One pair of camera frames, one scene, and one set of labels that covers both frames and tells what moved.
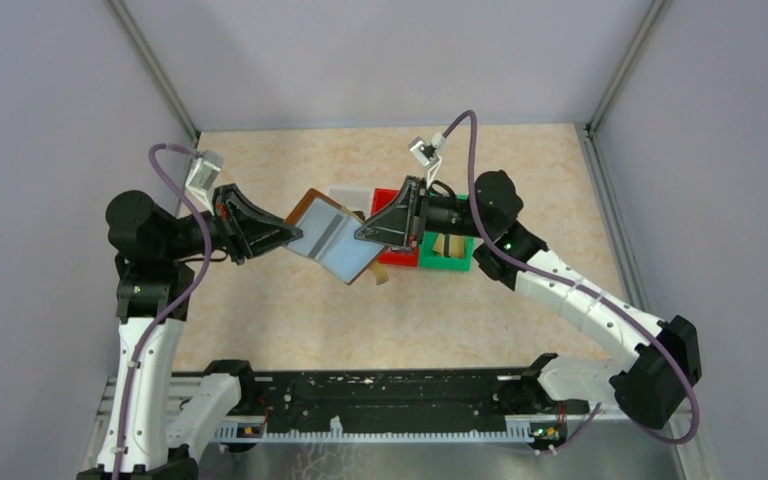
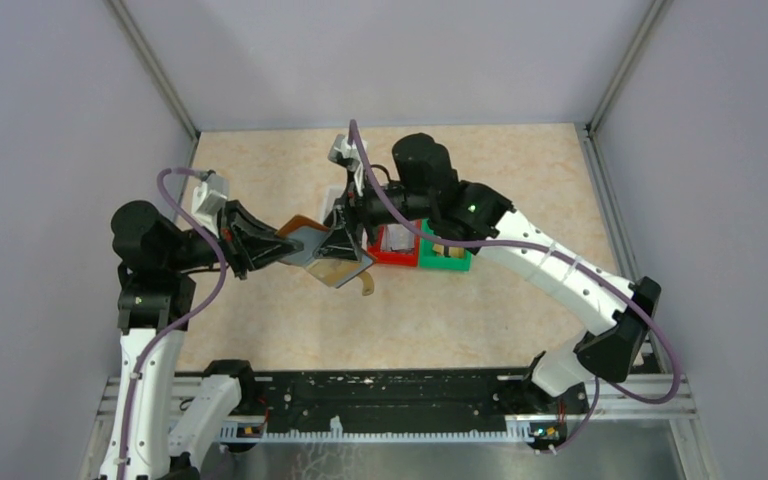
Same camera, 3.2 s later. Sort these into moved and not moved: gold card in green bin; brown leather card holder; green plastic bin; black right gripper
Moved: black right gripper; brown leather card holder
Not moved: gold card in green bin; green plastic bin
